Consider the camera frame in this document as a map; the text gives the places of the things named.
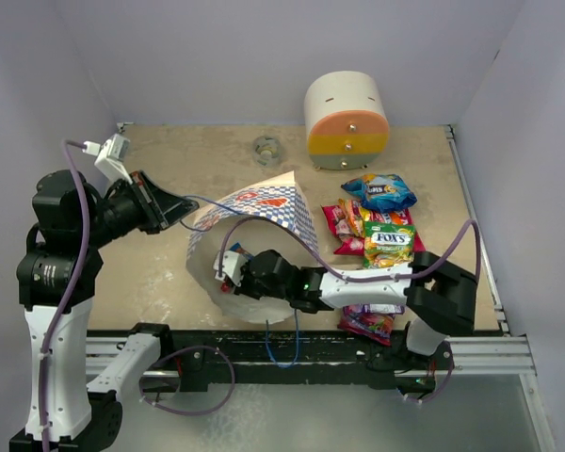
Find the blue m&m's packet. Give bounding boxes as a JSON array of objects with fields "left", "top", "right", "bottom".
[{"left": 230, "top": 242, "right": 253, "bottom": 260}]

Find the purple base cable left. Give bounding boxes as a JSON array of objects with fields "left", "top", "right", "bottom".
[{"left": 138, "top": 345, "right": 236, "bottom": 416}]

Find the orange snack packet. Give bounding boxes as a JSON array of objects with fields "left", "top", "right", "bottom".
[{"left": 388, "top": 209, "right": 413, "bottom": 225}]

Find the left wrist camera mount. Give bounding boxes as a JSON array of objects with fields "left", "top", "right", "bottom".
[{"left": 83, "top": 134, "right": 132, "bottom": 184}]

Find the checkered paper bag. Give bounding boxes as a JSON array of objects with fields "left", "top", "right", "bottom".
[{"left": 186, "top": 171, "right": 319, "bottom": 328}]

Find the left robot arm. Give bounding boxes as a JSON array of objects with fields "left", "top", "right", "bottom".
[{"left": 8, "top": 170, "right": 199, "bottom": 451}]

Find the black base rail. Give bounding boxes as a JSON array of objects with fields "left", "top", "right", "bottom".
[{"left": 155, "top": 330, "right": 453, "bottom": 393}]

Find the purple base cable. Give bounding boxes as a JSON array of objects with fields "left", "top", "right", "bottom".
[
  {"left": 402, "top": 338, "right": 456, "bottom": 405},
  {"left": 138, "top": 345, "right": 236, "bottom": 416}
]

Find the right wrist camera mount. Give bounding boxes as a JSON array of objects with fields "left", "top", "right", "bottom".
[{"left": 213, "top": 250, "right": 249, "bottom": 287}]

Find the pink REAL crisps bag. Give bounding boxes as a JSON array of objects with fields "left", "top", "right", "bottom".
[{"left": 320, "top": 202, "right": 428, "bottom": 256}]

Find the purple snack packet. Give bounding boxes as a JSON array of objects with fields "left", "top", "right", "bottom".
[{"left": 338, "top": 304, "right": 405, "bottom": 347}]

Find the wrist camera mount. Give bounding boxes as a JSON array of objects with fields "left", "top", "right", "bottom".
[
  {"left": 83, "top": 134, "right": 132, "bottom": 184},
  {"left": 213, "top": 250, "right": 249, "bottom": 287}
]

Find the blue snack bag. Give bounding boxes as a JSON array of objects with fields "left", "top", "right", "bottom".
[{"left": 341, "top": 173, "right": 417, "bottom": 213}]

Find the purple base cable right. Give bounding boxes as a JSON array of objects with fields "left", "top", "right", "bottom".
[{"left": 402, "top": 338, "right": 456, "bottom": 405}]

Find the aluminium frame rail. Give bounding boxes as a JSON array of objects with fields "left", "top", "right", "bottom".
[{"left": 86, "top": 336, "right": 537, "bottom": 378}]

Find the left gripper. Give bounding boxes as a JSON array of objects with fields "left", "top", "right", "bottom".
[{"left": 79, "top": 167, "right": 199, "bottom": 246}]

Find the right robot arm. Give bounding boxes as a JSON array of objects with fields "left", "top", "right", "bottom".
[{"left": 214, "top": 250, "right": 479, "bottom": 368}]

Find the green Fox's candy bag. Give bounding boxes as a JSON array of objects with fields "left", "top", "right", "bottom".
[{"left": 363, "top": 221, "right": 415, "bottom": 268}]

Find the white mini drawer cabinet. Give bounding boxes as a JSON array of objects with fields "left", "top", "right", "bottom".
[{"left": 303, "top": 71, "right": 390, "bottom": 170}]

